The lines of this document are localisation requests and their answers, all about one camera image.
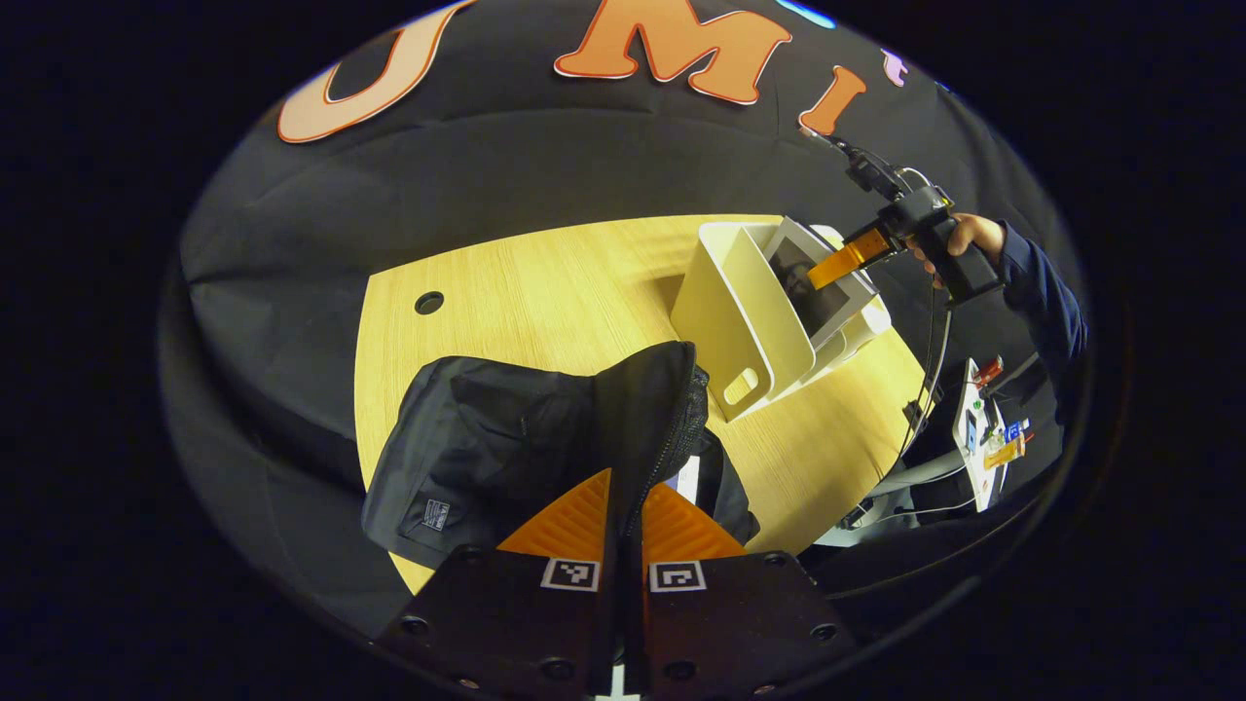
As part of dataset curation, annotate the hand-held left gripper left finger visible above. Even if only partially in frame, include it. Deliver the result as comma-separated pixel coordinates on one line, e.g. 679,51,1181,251
375,467,620,698

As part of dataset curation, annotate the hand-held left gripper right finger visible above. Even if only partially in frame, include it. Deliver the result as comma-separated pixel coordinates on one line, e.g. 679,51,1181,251
638,482,860,698

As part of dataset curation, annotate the white bookshelf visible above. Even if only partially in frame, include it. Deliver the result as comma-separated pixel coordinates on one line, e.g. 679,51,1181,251
670,219,893,423

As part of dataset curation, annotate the black schoolbag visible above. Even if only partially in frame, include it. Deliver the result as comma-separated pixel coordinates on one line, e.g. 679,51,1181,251
360,341,762,571

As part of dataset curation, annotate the grey table leg base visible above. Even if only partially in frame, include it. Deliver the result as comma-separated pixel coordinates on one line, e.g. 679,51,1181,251
813,453,967,548

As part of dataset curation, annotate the white board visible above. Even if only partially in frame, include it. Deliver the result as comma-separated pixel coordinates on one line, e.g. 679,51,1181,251
952,356,1031,513

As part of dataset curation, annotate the black backdrop cloth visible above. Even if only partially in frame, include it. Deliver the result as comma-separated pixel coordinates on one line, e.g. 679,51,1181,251
161,0,1086,644

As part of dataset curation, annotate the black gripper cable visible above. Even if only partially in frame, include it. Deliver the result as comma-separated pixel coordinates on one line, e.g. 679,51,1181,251
900,280,953,463

